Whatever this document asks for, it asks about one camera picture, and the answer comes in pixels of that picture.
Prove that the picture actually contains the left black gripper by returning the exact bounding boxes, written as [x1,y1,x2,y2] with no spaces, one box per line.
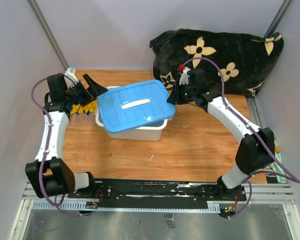
[65,74,108,107]

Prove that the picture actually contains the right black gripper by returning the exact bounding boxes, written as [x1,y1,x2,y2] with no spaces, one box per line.
[167,81,196,105]

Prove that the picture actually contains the clear plastic tube rack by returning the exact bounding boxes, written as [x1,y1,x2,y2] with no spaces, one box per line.
[71,113,96,126]

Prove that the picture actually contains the blue plastic tray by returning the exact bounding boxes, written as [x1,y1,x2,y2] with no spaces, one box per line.
[97,79,176,134]

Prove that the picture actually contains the white plastic bin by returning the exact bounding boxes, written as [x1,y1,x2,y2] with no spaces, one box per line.
[95,86,172,141]

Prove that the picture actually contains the yellow test tube rack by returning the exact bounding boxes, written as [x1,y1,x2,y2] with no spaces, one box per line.
[70,101,97,115]

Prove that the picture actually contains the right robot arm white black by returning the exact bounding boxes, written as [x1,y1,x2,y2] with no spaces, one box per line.
[167,65,275,200]

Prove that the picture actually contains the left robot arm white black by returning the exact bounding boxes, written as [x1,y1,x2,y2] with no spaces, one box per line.
[25,73,108,199]

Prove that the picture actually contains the black floral blanket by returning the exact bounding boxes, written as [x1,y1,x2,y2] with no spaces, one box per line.
[149,28,284,97]

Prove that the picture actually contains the green cloth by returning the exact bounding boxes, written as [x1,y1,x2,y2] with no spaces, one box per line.
[269,142,288,185]

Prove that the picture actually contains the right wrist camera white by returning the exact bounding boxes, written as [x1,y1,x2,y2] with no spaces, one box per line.
[178,64,191,85]

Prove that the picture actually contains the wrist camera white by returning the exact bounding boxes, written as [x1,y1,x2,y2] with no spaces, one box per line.
[63,67,79,87]
[178,64,191,85]

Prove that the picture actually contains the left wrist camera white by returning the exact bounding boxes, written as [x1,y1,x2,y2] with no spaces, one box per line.
[63,67,79,87]

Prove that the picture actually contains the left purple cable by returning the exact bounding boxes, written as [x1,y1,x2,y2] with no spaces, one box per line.
[30,77,101,217]

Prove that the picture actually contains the purple cable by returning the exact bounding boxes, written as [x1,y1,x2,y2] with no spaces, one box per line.
[30,77,101,217]
[183,57,300,221]

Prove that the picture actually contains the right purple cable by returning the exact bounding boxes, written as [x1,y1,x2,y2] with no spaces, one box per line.
[183,57,300,221]

